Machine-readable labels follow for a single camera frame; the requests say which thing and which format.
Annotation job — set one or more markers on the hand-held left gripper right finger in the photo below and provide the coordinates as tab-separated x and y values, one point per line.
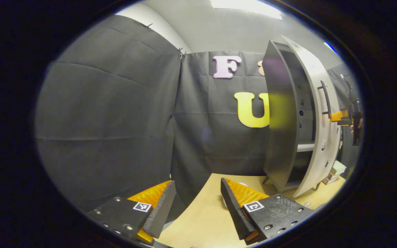
234	213

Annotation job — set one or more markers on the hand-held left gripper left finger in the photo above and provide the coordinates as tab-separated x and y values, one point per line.
160	213

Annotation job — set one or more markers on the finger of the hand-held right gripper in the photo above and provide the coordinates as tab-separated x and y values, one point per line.
339	115

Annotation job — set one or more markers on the light grey cabinet door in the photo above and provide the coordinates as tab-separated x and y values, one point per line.
330	141

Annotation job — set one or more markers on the grey cabinet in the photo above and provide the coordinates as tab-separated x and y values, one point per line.
281	144

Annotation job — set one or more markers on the pale green book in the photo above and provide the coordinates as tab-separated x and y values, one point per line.
339	167

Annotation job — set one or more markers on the small ceiling light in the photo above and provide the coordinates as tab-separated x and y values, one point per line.
331	47

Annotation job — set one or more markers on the black backdrop cloth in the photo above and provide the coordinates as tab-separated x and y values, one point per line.
115	113

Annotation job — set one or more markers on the large ceiling light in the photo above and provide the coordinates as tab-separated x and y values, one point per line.
246	7

